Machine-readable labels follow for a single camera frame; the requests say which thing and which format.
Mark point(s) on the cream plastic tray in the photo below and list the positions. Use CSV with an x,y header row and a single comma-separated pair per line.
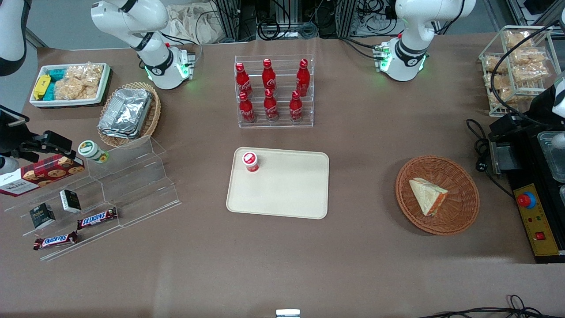
x,y
287,190

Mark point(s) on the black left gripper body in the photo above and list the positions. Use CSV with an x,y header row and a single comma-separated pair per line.
x,y
539,107

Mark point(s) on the round wicker basket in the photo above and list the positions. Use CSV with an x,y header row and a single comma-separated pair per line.
x,y
459,207

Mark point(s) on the red cola bottle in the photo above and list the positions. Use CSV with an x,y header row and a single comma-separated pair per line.
x,y
295,109
247,110
270,108
243,81
269,77
303,79

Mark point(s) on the clear acrylic stepped shelf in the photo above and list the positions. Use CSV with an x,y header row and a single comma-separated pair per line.
x,y
132,185

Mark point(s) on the oval wicker basket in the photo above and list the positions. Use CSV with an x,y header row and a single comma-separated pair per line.
x,y
154,110

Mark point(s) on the green lid yogurt cup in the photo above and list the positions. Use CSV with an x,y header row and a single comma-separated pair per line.
x,y
90,150

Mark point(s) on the red tartan cookie box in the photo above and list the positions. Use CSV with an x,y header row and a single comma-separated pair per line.
x,y
44,173

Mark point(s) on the red lid yogurt cup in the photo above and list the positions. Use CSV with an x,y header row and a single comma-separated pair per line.
x,y
250,161

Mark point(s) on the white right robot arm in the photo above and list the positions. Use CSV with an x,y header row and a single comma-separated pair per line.
x,y
156,66

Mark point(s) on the white rectangular snack bin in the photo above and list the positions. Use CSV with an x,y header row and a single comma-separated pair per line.
x,y
37,102

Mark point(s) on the teal snack packet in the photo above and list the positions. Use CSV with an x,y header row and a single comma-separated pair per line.
x,y
50,91
56,74

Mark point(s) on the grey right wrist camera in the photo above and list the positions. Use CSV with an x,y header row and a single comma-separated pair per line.
x,y
6,165

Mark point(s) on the aluminium frame post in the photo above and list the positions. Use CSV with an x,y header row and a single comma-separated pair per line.
x,y
229,17
348,17

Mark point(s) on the stacked foil containers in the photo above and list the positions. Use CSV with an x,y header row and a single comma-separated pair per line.
x,y
126,112

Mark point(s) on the triangle sandwich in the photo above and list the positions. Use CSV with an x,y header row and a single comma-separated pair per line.
x,y
426,194

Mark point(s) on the snickers bar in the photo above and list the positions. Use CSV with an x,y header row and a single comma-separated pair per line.
x,y
97,218
55,240

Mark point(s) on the small black carton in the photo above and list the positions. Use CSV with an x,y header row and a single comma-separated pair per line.
x,y
42,216
70,201

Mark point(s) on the beige crumpled cloth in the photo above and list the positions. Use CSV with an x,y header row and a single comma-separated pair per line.
x,y
194,24

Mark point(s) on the yellow snack packet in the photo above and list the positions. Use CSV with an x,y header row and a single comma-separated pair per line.
x,y
41,86

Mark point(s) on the bagged fried snack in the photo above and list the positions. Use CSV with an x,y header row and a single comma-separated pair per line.
x,y
532,73
501,83
527,56
491,64
517,39

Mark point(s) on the black appliance yellow panel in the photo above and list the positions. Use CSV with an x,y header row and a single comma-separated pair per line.
x,y
536,225

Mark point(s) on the clear acrylic bottle rack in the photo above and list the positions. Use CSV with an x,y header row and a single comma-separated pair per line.
x,y
282,126

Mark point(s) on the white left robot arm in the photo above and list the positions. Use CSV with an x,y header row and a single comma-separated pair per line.
x,y
408,57

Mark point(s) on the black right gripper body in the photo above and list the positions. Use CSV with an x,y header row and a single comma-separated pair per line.
x,y
9,134

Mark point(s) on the clear rice cracker bag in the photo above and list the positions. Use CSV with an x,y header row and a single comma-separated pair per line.
x,y
73,90
88,74

